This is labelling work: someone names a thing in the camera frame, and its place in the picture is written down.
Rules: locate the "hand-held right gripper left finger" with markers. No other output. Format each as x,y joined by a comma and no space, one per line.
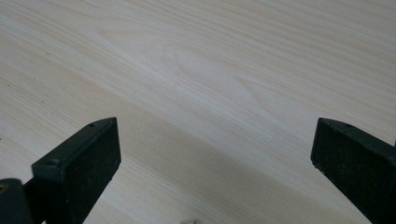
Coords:
77,168

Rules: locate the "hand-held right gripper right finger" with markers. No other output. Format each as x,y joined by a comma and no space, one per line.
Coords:
355,161

